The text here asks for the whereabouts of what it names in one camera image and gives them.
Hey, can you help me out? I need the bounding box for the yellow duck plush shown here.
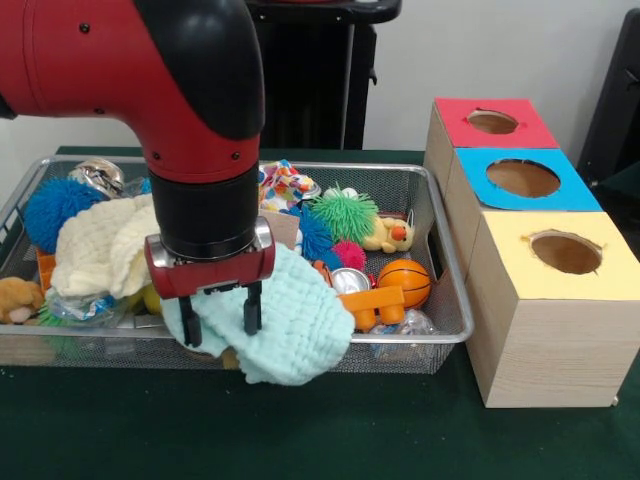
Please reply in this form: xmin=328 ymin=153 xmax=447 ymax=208
xmin=362 ymin=215 xmax=416 ymax=254

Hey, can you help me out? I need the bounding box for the cream white cloth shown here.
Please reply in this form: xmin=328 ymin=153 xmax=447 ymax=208
xmin=50 ymin=192 xmax=161 ymax=300

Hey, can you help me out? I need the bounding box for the dark green side tablecloth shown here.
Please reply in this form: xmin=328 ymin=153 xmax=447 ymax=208
xmin=597 ymin=162 xmax=640 ymax=206

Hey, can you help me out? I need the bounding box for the green spiky ball toy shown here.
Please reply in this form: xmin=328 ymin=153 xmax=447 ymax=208
xmin=309 ymin=183 xmax=380 ymax=240

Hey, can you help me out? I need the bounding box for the black upright panel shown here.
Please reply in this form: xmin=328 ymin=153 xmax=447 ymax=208
xmin=577 ymin=7 xmax=640 ymax=186

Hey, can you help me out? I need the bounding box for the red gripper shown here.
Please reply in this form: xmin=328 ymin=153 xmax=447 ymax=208
xmin=144 ymin=217 xmax=277 ymax=348

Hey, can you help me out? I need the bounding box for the orange toy basketball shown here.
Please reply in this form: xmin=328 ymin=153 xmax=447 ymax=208
xmin=377 ymin=258 xmax=432 ymax=309

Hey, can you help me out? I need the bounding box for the pink spiky ball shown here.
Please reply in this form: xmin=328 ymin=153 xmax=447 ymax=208
xmin=329 ymin=239 xmax=368 ymax=271

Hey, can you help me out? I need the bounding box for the orange toy block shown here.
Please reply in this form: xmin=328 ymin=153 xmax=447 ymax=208
xmin=338 ymin=286 xmax=405 ymax=332

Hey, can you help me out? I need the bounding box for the wooden three-hole box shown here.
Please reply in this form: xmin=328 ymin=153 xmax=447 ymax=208
xmin=423 ymin=97 xmax=640 ymax=410

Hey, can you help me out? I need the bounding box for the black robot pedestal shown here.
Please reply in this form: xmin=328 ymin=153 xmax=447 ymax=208
xmin=247 ymin=0 xmax=404 ymax=150

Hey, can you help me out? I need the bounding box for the silver mesh bin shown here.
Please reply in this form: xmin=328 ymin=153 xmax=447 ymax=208
xmin=0 ymin=154 xmax=475 ymax=375

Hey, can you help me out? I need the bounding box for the orange plush toy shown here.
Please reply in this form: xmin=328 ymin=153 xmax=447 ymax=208
xmin=0 ymin=277 xmax=47 ymax=325

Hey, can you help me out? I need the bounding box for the blue spiky ball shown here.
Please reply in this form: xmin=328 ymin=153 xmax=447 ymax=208
xmin=23 ymin=177 xmax=106 ymax=254

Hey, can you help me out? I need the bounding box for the mint green cloth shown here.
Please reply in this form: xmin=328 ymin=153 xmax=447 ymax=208
xmin=160 ymin=242 xmax=357 ymax=387

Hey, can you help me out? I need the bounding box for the polka dot cloth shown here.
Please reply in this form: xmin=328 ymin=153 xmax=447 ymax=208
xmin=258 ymin=159 xmax=321 ymax=214

